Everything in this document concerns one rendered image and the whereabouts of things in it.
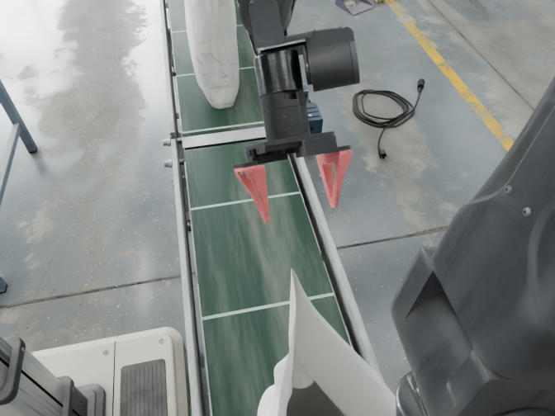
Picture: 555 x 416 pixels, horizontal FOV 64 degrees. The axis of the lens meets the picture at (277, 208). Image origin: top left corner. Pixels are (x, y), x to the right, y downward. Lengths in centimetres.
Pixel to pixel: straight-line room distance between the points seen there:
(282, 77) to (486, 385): 44
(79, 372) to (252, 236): 65
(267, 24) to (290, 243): 99
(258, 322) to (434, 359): 111
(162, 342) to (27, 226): 104
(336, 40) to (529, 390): 45
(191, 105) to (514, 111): 182
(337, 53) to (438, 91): 236
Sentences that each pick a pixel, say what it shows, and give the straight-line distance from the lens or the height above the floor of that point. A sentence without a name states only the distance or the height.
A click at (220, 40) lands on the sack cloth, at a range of 183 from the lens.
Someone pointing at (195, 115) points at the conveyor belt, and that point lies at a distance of 194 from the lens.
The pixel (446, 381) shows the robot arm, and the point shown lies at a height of 136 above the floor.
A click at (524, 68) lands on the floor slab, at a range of 333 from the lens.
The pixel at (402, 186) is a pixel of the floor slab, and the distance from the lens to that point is 221.
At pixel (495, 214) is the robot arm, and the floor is 142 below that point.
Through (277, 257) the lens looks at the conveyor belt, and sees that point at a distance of 140.
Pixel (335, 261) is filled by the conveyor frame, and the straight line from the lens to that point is 136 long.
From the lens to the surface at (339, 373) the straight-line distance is 62.
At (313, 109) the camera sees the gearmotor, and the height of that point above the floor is 39.
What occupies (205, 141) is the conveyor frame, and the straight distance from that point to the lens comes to 181.
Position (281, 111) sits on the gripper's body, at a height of 121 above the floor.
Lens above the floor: 154
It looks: 49 degrees down
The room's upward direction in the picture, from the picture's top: straight up
